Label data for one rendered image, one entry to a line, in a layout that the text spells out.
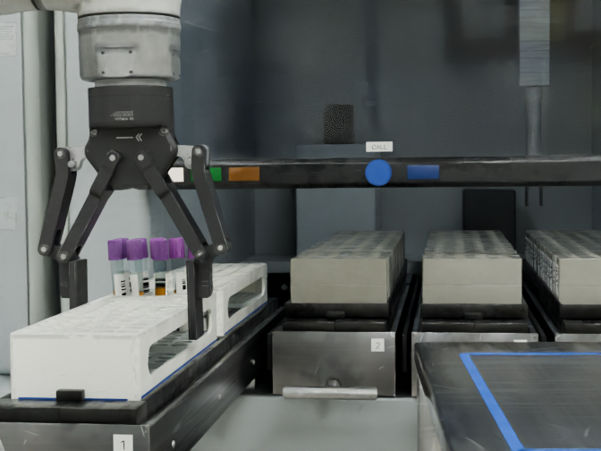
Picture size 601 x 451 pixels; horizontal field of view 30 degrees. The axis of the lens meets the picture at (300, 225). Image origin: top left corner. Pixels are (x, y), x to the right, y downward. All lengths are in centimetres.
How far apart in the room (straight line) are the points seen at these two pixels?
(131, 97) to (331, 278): 42
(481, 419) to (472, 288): 55
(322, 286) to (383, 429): 18
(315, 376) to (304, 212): 71
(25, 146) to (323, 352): 45
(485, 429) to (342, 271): 60
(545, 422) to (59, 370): 35
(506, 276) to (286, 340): 26
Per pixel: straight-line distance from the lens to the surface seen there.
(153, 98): 98
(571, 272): 130
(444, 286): 129
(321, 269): 130
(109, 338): 84
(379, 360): 123
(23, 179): 140
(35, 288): 140
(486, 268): 129
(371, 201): 191
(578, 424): 75
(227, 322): 117
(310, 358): 124
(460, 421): 75
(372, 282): 130
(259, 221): 209
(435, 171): 127
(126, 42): 97
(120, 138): 100
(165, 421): 85
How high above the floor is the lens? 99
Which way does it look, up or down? 3 degrees down
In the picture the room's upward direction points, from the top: 1 degrees counter-clockwise
